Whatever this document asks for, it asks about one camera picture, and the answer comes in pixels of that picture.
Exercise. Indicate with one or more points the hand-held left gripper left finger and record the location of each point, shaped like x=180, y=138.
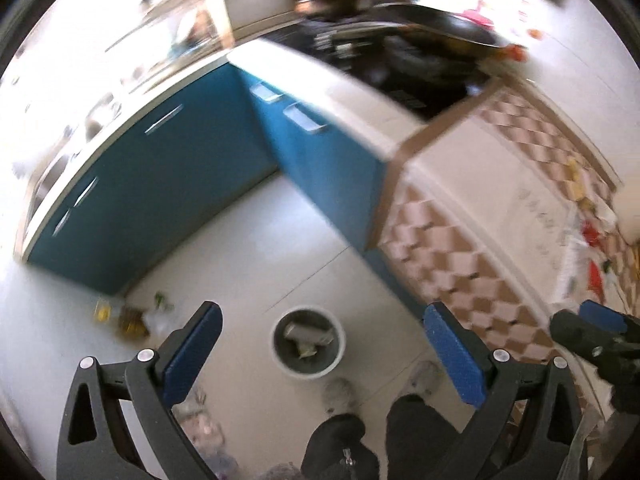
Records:
x=195, y=355

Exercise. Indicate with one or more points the small red packet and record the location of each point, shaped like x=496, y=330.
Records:
x=591, y=236

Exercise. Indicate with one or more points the oil bottle with yellow cap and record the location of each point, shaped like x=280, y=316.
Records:
x=127, y=322

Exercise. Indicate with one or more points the black frying pan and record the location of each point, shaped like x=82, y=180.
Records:
x=440, y=25

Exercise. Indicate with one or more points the blue sink cabinet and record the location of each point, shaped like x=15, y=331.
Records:
x=150, y=195

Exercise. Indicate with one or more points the grey slipper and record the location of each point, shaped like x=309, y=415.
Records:
x=340, y=395
x=425, y=377

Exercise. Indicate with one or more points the black glass cooktop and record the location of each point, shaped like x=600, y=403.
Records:
x=400, y=75

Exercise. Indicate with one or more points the blue stove cabinet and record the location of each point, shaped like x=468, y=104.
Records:
x=325, y=170

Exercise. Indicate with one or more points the yellow packet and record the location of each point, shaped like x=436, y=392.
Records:
x=577, y=185

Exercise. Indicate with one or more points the red white packet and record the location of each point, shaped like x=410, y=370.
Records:
x=596, y=276

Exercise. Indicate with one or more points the clear bag with pink food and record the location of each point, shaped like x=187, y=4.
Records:
x=202, y=425

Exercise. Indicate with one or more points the grey right slipper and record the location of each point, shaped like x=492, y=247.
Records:
x=425, y=377

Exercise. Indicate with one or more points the grey plastic wrapper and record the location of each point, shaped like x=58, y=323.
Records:
x=307, y=337

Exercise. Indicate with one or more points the grey left slipper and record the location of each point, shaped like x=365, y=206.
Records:
x=340, y=395

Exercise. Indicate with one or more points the white round bin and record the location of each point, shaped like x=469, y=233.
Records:
x=280, y=360

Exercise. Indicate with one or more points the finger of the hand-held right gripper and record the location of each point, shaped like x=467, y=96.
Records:
x=602, y=316

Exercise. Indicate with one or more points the checked cover cloth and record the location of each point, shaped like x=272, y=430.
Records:
x=475, y=260

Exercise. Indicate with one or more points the clear bag with greens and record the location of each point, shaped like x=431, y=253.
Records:
x=159, y=312

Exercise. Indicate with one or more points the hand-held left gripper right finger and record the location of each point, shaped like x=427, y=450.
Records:
x=452, y=360

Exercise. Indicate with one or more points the person's left leg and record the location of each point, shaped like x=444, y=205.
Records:
x=340, y=450

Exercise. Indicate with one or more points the person's right leg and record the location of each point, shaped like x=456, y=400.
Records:
x=417, y=435

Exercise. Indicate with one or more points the person's leg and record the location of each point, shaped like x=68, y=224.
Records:
x=340, y=450
x=417, y=435

